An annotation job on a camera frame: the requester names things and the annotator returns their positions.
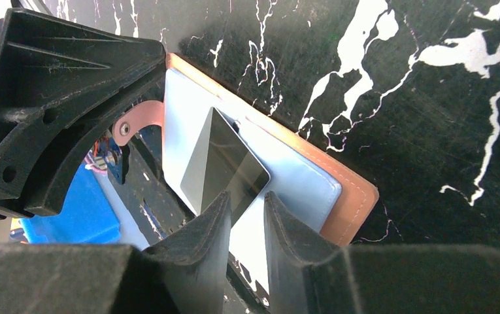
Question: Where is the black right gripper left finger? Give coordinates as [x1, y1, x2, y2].
[0, 192, 231, 313]

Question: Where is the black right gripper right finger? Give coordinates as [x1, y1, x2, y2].
[264, 192, 500, 313]

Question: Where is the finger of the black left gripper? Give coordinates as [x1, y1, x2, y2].
[0, 9, 166, 217]

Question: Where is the brown leather card holder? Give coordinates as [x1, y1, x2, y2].
[112, 52, 380, 300]

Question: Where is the single black VIP card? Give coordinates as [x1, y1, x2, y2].
[180, 108, 270, 225]

